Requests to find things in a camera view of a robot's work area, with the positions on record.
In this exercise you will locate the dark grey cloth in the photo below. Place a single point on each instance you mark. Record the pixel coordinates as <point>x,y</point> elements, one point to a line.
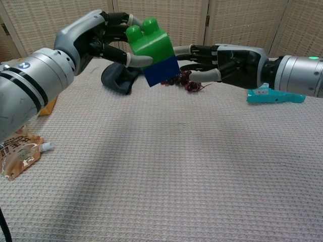
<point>118,80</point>

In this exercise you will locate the teal snack package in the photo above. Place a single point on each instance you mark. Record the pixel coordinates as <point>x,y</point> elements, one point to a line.
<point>272,97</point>

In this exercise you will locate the woven folding screen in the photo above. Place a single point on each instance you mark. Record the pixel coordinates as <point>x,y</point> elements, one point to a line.
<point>239,22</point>

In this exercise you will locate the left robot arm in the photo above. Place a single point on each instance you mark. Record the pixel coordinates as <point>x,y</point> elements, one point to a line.
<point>27,85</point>

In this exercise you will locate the blue toy block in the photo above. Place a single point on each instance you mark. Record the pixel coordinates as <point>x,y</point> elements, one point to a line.
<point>162,71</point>

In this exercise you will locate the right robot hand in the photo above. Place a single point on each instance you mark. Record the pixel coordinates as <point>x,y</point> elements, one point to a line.
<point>242,65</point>

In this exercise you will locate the green toy block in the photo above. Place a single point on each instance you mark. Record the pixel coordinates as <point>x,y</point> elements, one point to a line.
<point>151,45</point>

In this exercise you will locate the brown spout drink pouch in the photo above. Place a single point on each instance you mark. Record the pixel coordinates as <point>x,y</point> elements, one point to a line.
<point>17,156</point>

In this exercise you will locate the beige woven tablecloth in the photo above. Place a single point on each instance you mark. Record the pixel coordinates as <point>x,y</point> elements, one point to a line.
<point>164,164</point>

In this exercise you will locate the bunch of red grapes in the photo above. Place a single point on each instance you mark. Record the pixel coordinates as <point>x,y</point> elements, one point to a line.
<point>191,85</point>

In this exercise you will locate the orange cat tissue pack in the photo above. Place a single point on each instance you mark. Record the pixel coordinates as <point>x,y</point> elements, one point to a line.
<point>48,108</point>

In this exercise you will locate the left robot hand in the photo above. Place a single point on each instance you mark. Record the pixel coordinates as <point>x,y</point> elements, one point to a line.
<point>75,35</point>

